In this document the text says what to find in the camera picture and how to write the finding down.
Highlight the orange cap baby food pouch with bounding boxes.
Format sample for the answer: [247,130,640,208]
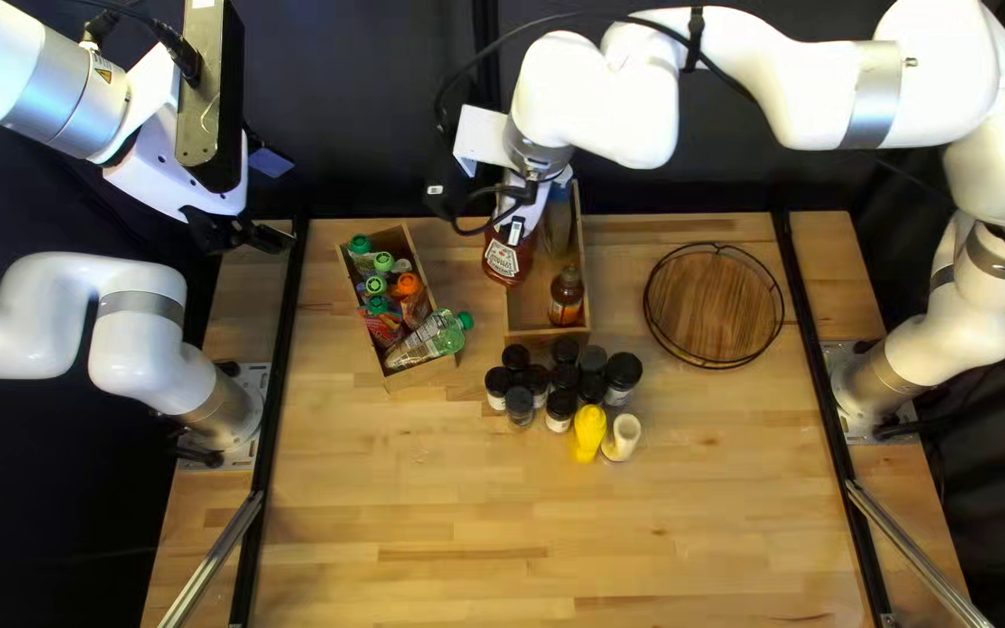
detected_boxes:
[393,272,434,328]

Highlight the wooden box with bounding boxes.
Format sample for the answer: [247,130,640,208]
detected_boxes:
[335,222,462,395]
[502,179,593,348]

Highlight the dark green cap food pouch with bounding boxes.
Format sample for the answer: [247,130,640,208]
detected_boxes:
[361,297,408,350]
[347,234,382,276]

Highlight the black cable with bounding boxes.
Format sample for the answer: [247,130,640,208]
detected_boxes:
[433,7,757,238]
[75,0,204,87]

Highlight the black frame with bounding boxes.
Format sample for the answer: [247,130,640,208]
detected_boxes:
[154,0,992,628]

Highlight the yellow mustard bottle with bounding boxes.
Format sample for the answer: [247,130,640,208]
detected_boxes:
[572,403,608,463]

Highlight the cream squeeze bottle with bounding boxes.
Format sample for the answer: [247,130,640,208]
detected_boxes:
[600,412,643,463]

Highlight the red ketchup bottle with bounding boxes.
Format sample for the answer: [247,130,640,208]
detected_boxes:
[480,218,540,287]

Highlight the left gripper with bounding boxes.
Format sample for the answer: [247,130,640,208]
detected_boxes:
[103,42,296,254]

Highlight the clear green baby food pouch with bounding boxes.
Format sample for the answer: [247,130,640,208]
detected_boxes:
[384,309,475,372]

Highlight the brown sauce bottle orange label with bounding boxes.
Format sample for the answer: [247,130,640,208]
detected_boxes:
[548,264,586,328]

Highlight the dressing bottle blue cap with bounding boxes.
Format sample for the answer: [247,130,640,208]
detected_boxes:
[544,170,578,258]

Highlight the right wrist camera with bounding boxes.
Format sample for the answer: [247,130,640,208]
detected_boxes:
[422,173,504,238]

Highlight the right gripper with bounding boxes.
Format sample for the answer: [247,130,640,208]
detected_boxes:
[452,103,575,232]

